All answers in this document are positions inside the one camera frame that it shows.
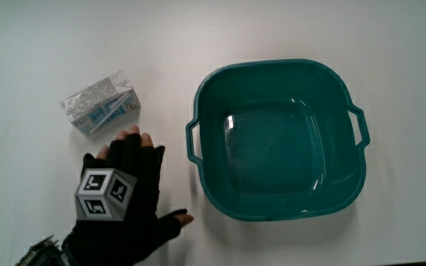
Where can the person's left hand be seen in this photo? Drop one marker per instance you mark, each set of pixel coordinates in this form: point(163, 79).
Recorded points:
point(142, 184)

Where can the white desk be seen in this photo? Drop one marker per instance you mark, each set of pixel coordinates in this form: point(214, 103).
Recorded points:
point(272, 29)

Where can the white blue milk carton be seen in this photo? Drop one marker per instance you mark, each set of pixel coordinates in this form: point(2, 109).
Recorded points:
point(98, 103)

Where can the green plastic basin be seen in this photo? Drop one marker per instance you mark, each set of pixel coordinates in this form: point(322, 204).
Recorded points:
point(276, 147)

